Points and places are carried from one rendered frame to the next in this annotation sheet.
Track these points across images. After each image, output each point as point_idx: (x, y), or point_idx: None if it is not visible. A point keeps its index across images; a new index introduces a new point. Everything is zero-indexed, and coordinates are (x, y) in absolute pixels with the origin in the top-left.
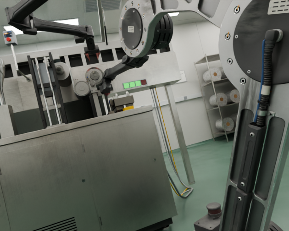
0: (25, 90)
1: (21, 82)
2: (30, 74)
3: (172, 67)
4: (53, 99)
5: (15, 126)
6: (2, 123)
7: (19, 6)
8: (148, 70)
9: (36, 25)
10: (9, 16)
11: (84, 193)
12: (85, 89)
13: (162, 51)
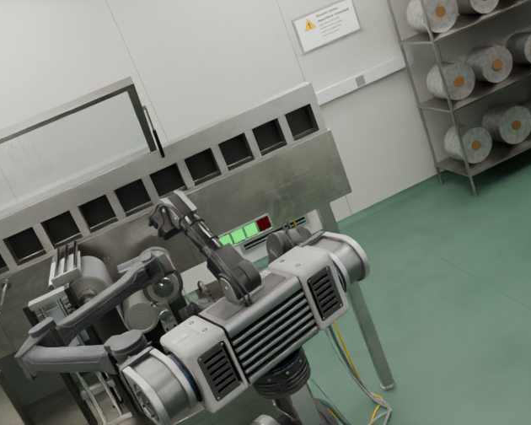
0: (6, 308)
1: None
2: (8, 272)
3: (327, 170)
4: (97, 374)
5: (22, 409)
6: (0, 417)
7: (51, 368)
8: (271, 191)
9: (67, 342)
10: (29, 371)
11: None
12: (149, 319)
13: (297, 125)
